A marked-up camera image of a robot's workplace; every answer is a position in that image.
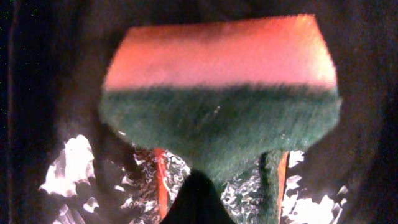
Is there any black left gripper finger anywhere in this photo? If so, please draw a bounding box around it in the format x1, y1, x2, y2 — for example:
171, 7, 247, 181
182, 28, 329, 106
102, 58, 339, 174
161, 170, 234, 224

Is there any green and pink sponge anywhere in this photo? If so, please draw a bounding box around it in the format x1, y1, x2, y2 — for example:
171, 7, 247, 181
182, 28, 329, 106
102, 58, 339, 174
101, 15, 341, 182

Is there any black plastic tray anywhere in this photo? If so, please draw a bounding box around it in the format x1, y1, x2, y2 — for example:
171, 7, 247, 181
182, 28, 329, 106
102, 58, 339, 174
7, 1, 397, 223

